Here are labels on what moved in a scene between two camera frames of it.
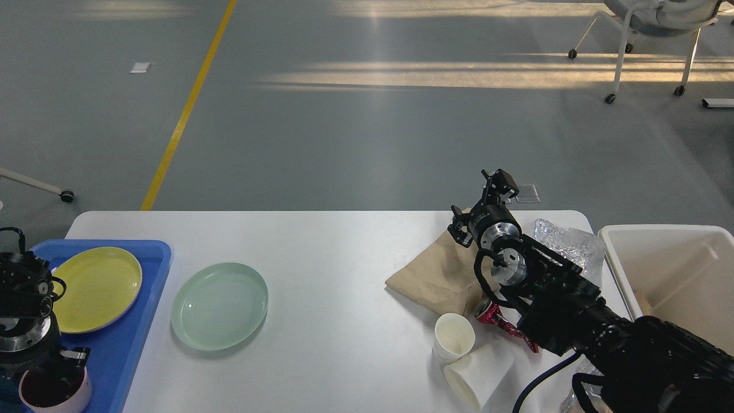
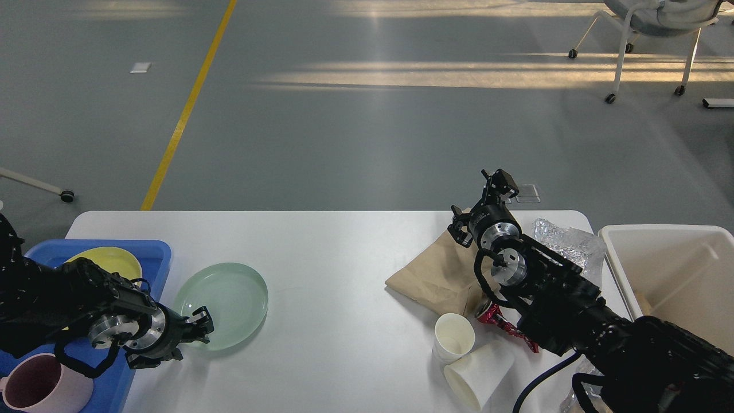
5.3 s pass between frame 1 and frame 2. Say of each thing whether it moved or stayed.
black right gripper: stayed
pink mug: moved
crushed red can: stayed
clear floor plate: stayed
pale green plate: stayed
